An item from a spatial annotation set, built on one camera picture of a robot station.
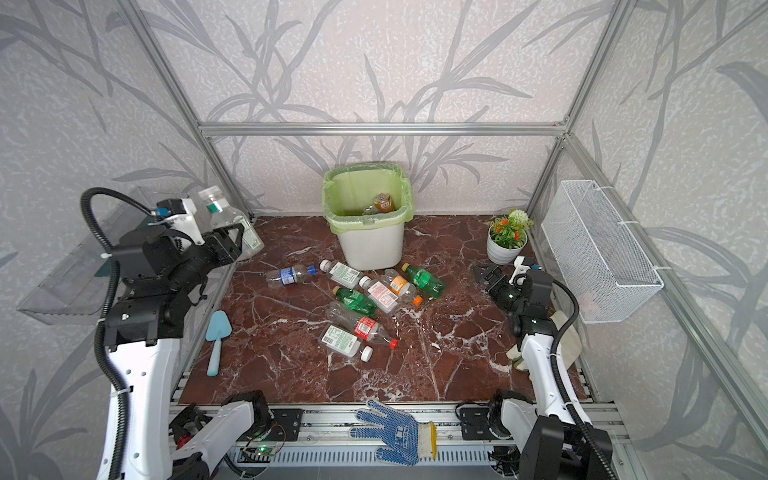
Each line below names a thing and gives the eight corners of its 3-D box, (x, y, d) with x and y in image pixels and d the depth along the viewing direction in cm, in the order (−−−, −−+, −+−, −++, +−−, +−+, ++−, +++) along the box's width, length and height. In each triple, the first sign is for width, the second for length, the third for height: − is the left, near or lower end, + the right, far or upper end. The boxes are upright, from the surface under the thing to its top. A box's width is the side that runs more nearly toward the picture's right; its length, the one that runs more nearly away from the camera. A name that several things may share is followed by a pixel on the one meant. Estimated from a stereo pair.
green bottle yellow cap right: (431, 304, 98) (433, 296, 94) (400, 274, 105) (399, 265, 101) (444, 293, 100) (446, 285, 96) (412, 265, 108) (412, 256, 104)
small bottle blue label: (272, 293, 101) (266, 284, 96) (272, 280, 104) (266, 271, 99) (318, 283, 103) (314, 273, 99) (317, 270, 106) (313, 261, 102)
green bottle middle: (331, 297, 99) (329, 292, 96) (339, 286, 101) (338, 282, 99) (373, 319, 94) (372, 314, 91) (380, 307, 96) (380, 302, 94)
